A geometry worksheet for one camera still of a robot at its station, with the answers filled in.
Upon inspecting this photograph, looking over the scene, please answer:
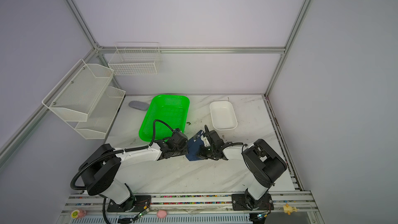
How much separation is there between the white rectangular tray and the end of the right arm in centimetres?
18

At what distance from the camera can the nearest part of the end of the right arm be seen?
688mm

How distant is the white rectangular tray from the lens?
3.30 feet
